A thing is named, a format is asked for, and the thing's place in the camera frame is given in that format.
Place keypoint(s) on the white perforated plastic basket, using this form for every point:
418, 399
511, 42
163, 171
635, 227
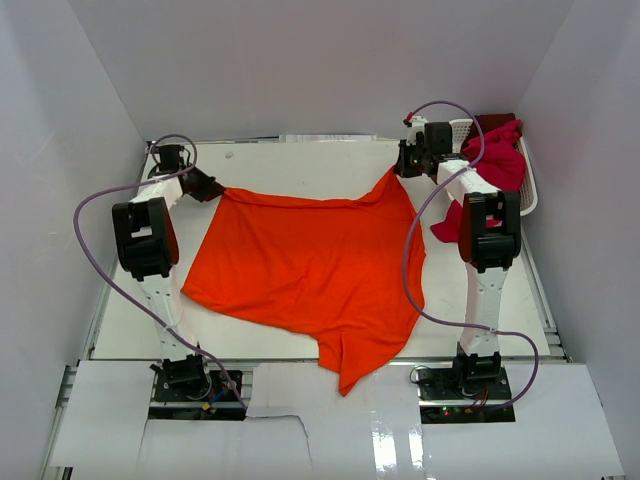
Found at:
528, 192

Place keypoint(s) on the crimson red t shirt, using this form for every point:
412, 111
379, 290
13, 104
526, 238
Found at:
502, 166

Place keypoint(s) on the orange t shirt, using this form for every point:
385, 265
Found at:
347, 273

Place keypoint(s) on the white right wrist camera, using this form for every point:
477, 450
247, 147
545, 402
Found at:
415, 124

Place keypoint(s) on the printed paper strip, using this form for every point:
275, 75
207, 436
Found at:
326, 138

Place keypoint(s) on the dark maroon t shirt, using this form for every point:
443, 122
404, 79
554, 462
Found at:
495, 126

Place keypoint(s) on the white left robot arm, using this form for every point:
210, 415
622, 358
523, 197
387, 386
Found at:
147, 248

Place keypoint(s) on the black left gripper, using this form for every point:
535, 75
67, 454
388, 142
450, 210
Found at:
210, 189

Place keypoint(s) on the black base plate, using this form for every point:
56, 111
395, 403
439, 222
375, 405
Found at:
212, 400
443, 400

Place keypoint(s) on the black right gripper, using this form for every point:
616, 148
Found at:
402, 165

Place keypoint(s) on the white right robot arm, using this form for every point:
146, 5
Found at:
489, 240

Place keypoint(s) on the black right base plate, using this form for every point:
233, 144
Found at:
443, 400

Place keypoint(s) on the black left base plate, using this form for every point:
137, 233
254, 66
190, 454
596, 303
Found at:
212, 400

